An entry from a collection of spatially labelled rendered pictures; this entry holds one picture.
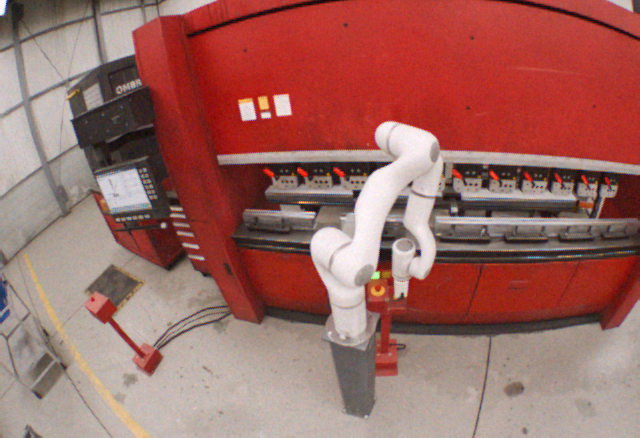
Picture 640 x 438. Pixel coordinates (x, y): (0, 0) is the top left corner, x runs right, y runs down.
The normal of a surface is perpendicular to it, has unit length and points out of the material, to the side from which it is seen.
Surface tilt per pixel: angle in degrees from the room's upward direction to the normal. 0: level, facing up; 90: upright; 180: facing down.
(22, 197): 90
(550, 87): 90
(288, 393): 0
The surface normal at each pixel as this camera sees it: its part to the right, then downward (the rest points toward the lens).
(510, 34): -0.27, 0.52
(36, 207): 0.90, 0.11
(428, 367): -0.14, -0.85
